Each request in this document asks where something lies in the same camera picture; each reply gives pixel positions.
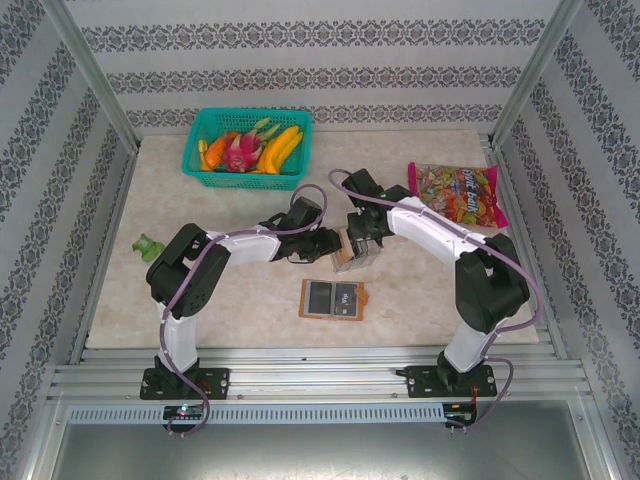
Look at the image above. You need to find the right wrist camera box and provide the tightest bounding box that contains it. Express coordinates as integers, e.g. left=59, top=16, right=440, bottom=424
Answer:
left=342, top=168, right=386, bottom=211

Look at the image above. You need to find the aluminium side rail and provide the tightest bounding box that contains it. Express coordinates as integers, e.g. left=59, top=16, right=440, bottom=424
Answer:
left=68, top=147, right=140, bottom=365
left=478, top=133, right=570, bottom=360

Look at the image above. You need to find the clear acrylic card box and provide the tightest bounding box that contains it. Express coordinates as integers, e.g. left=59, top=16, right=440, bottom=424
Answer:
left=329, top=227, right=385, bottom=275

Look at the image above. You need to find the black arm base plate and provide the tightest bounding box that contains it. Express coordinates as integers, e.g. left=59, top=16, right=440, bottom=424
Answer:
left=404, top=363, right=499, bottom=400
left=139, top=367, right=231, bottom=401

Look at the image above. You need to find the pink fruit candy bag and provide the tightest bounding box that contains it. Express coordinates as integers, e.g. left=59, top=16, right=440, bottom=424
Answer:
left=407, top=162, right=510, bottom=230

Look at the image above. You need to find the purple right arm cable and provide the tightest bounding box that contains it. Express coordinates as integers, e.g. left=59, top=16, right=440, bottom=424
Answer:
left=327, top=168, right=546, bottom=432

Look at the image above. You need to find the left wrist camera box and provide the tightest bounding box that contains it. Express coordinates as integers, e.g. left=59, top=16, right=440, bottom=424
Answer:
left=287, top=196, right=324, bottom=232

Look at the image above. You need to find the yellow banana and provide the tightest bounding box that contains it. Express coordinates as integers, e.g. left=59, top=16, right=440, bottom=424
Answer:
left=269, top=130, right=305, bottom=175
left=255, top=124, right=301, bottom=174

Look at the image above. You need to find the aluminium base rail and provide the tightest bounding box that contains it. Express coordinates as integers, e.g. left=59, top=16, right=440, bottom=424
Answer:
left=47, top=346, right=594, bottom=401

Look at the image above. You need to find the small green toy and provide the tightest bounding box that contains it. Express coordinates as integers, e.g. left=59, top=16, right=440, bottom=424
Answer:
left=131, top=233, right=165, bottom=262

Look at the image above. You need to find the orange toy fruit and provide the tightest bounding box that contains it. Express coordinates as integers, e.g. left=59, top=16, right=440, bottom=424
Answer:
left=204, top=135, right=230, bottom=169

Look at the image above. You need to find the orange card holder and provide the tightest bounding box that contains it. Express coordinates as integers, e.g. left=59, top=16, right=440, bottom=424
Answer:
left=298, top=278, right=372, bottom=321

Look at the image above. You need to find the slotted grey cable duct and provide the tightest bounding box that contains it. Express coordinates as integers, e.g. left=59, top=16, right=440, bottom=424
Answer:
left=66, top=402, right=447, bottom=426

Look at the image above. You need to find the black VIP card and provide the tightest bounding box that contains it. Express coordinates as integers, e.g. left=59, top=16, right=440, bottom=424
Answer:
left=333, top=282, right=359, bottom=318

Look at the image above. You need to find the pink dragon fruit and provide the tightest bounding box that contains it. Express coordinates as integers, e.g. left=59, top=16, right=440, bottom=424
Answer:
left=222, top=117, right=282, bottom=174

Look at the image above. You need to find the small controller board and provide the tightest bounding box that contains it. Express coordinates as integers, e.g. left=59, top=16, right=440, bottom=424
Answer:
left=163, top=404, right=206, bottom=421
left=444, top=402, right=479, bottom=426

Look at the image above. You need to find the teal plastic basket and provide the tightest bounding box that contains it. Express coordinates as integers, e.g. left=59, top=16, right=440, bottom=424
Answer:
left=180, top=107, right=314, bottom=192

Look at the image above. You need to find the grey metal shelf panel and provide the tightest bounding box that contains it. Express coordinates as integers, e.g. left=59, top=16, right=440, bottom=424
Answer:
left=47, top=397, right=609, bottom=480

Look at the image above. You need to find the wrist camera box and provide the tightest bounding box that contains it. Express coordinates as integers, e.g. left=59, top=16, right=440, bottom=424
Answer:
left=342, top=168, right=386, bottom=211
left=287, top=196, right=324, bottom=232

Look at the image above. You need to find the aluminium frame post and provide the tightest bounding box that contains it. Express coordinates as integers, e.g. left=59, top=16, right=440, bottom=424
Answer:
left=487, top=0, right=585, bottom=147
left=42, top=0, right=142, bottom=151

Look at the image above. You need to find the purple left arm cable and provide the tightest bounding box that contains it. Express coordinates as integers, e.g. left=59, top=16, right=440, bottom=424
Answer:
left=158, top=184, right=329, bottom=437

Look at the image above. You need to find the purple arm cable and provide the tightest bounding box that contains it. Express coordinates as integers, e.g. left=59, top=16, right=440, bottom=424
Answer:
left=327, top=168, right=546, bottom=432
left=158, top=184, right=329, bottom=437

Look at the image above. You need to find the orange card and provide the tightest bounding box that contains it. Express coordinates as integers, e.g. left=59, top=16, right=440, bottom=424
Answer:
left=333, top=229, right=351, bottom=265

